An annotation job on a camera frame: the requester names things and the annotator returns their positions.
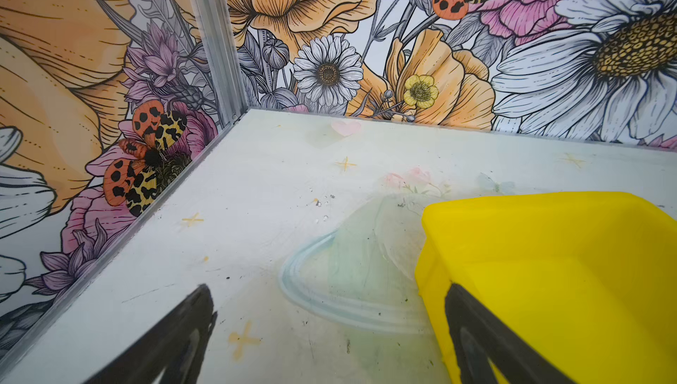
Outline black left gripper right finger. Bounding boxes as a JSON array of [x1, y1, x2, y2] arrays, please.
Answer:
[[445, 284, 572, 383]]

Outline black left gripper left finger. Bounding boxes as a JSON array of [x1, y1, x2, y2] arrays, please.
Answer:
[[87, 284, 218, 383]]

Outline yellow plastic bin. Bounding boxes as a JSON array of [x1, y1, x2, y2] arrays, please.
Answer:
[[415, 192, 676, 383]]

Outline aluminium corner post left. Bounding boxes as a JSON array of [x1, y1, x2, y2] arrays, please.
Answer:
[[191, 0, 248, 130]]

